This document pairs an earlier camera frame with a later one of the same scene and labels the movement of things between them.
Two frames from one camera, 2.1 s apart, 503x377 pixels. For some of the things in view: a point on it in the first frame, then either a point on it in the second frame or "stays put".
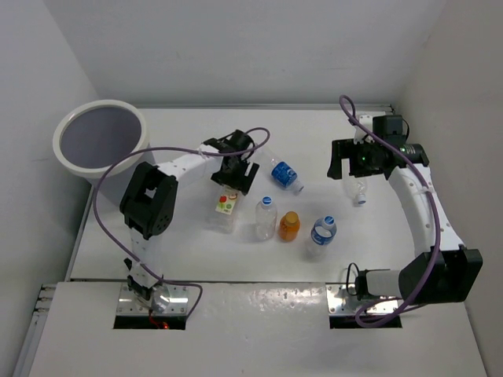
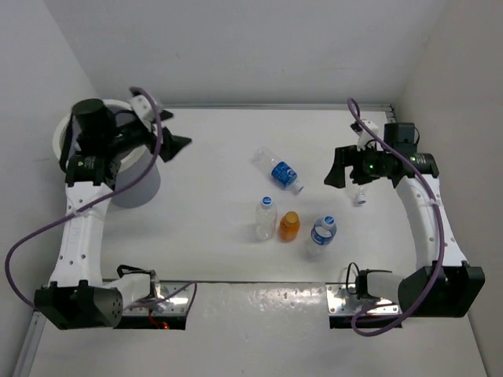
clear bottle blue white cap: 266,219 stays put
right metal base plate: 340,302 stays put
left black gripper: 239,182 to 170,144
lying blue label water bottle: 282,173 stays put
